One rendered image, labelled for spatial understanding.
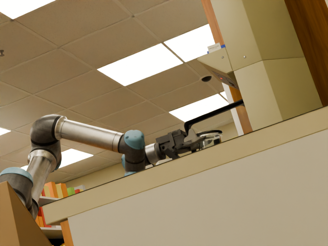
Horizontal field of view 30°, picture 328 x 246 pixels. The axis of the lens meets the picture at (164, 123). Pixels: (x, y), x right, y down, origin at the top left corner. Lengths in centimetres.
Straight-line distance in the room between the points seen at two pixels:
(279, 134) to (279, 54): 121
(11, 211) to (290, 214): 100
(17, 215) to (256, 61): 99
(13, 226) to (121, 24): 283
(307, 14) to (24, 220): 144
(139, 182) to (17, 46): 337
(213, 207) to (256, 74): 117
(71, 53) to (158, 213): 368
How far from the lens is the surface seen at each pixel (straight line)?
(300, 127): 109
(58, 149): 248
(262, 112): 218
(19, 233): 186
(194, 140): 231
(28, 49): 453
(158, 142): 240
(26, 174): 211
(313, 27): 263
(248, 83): 222
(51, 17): 417
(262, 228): 108
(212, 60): 227
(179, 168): 113
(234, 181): 110
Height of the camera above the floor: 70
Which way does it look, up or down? 16 degrees up
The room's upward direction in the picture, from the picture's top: 16 degrees counter-clockwise
